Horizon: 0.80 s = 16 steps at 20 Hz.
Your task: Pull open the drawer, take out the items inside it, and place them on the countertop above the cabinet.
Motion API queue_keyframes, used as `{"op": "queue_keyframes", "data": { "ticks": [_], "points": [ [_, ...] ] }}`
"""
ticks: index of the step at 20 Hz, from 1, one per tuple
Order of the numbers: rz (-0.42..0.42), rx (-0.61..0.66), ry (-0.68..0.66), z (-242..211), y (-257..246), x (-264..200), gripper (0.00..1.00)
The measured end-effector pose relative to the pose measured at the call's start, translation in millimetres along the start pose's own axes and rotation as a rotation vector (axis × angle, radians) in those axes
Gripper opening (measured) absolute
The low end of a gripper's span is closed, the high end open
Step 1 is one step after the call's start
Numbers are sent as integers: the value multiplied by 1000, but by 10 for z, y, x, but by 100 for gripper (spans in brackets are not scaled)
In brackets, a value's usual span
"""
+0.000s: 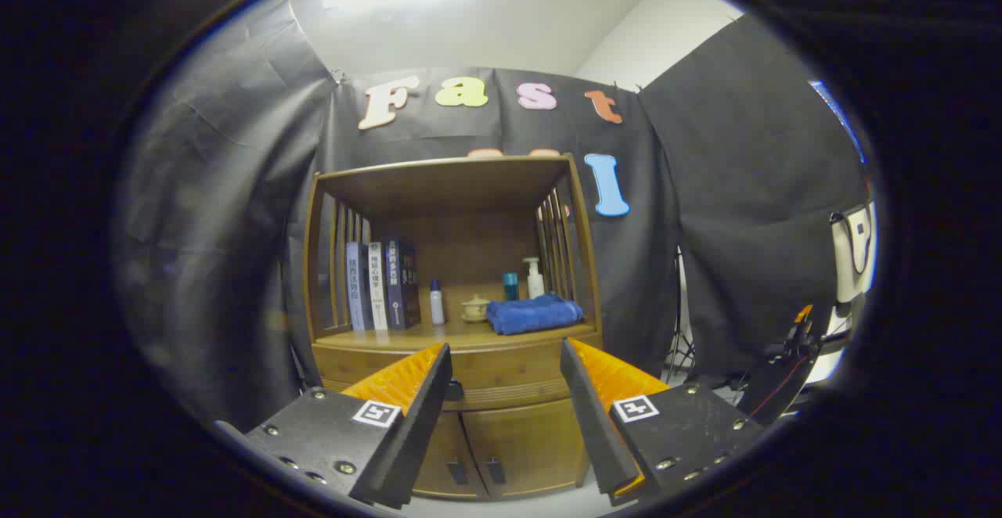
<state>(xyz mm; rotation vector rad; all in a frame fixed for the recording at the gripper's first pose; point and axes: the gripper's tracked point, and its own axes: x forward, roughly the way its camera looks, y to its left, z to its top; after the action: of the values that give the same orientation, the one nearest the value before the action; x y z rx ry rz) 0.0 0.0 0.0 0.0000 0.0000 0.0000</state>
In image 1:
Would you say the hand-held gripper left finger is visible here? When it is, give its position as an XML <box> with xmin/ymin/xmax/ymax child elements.
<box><xmin>245</xmin><ymin>342</ymin><xmax>455</xmax><ymax>511</ymax></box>

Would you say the wooden cabinet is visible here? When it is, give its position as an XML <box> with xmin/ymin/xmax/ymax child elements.
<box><xmin>301</xmin><ymin>154</ymin><xmax>605</xmax><ymax>501</ymax></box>

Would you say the wooden countertop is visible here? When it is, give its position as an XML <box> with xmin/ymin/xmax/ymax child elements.
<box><xmin>313</xmin><ymin>282</ymin><xmax>600</xmax><ymax>349</ymax></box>

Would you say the black device with orange tip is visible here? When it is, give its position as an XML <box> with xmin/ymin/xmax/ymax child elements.
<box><xmin>736</xmin><ymin>304</ymin><xmax>823</xmax><ymax>425</ymax></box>

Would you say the wooden drawer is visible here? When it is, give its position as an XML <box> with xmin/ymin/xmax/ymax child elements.
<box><xmin>315</xmin><ymin>334</ymin><xmax>604</xmax><ymax>412</ymax></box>

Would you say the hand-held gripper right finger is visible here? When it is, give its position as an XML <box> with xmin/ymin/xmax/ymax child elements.
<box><xmin>559</xmin><ymin>336</ymin><xmax>766</xmax><ymax>505</ymax></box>

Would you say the blue towel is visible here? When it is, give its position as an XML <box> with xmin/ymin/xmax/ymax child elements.
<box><xmin>485</xmin><ymin>293</ymin><xmax>585</xmax><ymax>336</ymax></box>

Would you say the white book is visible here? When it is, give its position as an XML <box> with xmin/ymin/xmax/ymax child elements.
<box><xmin>368</xmin><ymin>241</ymin><xmax>390</xmax><ymax>331</ymax></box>

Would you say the dark blue book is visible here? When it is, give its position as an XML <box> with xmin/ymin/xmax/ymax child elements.
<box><xmin>384</xmin><ymin>238</ymin><xmax>422</xmax><ymax>329</ymax></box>

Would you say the light blue book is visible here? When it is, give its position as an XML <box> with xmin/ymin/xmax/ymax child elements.
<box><xmin>346</xmin><ymin>242</ymin><xmax>374</xmax><ymax>332</ymax></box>

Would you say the black light stand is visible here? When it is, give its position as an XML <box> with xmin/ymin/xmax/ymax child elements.
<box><xmin>664</xmin><ymin>248</ymin><xmax>697</xmax><ymax>382</ymax></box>

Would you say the white tote bag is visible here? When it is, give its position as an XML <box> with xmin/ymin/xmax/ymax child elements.
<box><xmin>830</xmin><ymin>203</ymin><xmax>876</xmax><ymax>304</ymax></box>

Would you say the black backdrop cloth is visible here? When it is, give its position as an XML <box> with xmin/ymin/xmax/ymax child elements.
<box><xmin>117</xmin><ymin>0</ymin><xmax>870</xmax><ymax>433</ymax></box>

